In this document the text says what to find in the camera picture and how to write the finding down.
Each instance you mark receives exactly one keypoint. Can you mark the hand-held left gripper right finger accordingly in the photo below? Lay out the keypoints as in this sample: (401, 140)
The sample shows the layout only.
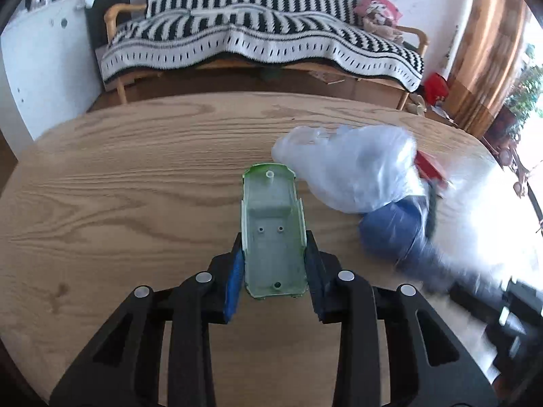
(316, 280)

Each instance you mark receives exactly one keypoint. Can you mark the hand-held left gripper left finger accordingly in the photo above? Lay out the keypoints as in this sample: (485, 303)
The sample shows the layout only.
(235, 280)

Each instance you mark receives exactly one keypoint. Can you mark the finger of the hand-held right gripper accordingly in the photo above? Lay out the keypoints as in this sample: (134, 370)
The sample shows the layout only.
(475, 294)

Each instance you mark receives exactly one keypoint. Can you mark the green translucent plastic shell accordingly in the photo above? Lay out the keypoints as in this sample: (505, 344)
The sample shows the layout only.
(271, 229)

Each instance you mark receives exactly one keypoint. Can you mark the blue ball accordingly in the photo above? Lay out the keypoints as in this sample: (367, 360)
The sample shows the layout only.
(390, 231)

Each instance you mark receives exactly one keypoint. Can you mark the translucent white plastic bag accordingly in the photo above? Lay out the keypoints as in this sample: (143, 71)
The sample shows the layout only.
(352, 169)

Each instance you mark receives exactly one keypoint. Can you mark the red box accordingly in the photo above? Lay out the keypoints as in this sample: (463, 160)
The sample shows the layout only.
(428, 167)

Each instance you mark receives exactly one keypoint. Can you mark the red bag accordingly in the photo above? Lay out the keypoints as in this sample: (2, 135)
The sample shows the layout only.
(437, 87)

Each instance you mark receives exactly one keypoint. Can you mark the green houseplant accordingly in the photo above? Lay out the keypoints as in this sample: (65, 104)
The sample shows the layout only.
(528, 89)

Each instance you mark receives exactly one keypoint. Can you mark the striped covered sofa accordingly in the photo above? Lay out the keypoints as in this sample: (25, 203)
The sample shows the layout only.
(254, 34)

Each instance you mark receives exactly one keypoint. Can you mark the pink plush toy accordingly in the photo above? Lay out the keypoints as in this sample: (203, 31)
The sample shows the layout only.
(375, 8)

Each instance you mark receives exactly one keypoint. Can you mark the white cabinet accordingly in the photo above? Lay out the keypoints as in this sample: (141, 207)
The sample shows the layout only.
(51, 59)

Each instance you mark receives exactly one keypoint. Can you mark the wooden sofa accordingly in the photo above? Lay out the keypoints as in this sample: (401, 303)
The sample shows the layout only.
(123, 8)

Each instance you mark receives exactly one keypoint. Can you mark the black cabinet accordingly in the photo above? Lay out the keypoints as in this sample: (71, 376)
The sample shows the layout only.
(102, 17)

